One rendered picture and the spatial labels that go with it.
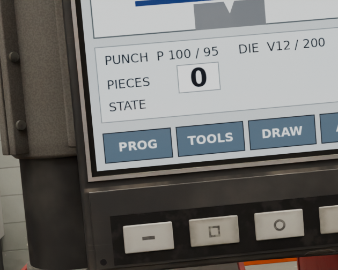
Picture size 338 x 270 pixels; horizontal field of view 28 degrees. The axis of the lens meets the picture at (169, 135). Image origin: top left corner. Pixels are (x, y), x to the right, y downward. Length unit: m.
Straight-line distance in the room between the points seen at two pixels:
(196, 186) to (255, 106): 0.08
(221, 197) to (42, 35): 0.23
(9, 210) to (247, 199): 4.92
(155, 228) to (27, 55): 0.21
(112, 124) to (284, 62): 0.14
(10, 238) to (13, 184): 0.42
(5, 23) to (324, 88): 0.29
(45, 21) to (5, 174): 4.76
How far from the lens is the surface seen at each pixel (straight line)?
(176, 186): 0.51
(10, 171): 5.35
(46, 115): 0.62
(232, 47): 0.51
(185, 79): 0.51
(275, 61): 0.52
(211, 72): 0.51
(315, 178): 0.53
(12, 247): 5.46
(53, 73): 0.62
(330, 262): 1.30
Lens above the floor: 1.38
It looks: 4 degrees down
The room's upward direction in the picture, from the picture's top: 5 degrees counter-clockwise
